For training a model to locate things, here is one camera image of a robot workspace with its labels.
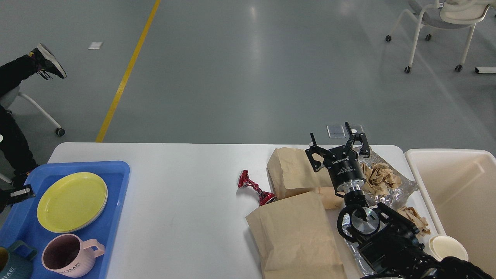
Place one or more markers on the white wheeled chair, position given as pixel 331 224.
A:
pixel 443 15

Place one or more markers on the white round plate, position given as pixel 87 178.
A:
pixel 91 220

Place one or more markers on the crushed red can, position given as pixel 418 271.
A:
pixel 264 197

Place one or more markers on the crumpled brown paper ball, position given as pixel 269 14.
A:
pixel 379 179

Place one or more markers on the person in dark clothes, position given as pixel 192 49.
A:
pixel 14 145

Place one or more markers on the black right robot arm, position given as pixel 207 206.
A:
pixel 386 240

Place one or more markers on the front crumpled foil sheet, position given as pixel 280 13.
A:
pixel 360 261

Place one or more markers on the white paper cup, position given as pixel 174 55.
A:
pixel 442 246

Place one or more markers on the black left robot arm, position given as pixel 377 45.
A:
pixel 4 198

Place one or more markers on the pink ribbed mug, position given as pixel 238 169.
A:
pixel 70 256

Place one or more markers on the blue plastic tray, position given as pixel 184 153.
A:
pixel 22 223

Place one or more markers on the yellow round plate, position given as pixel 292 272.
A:
pixel 71 201

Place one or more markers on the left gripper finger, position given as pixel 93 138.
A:
pixel 21 194

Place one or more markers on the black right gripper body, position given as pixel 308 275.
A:
pixel 344 169

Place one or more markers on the beige plastic bin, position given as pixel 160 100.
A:
pixel 459 190

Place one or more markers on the dark teal mug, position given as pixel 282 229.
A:
pixel 15 266

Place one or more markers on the brown paper bag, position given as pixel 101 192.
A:
pixel 295 239
pixel 292 174

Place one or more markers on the left white chair leg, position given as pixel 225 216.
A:
pixel 7 100

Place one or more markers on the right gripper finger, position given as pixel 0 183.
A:
pixel 364 150
pixel 322 152

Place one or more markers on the small crumpled brown paper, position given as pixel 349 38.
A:
pixel 420 222

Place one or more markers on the crumpled aluminium foil sheet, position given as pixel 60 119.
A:
pixel 397 197

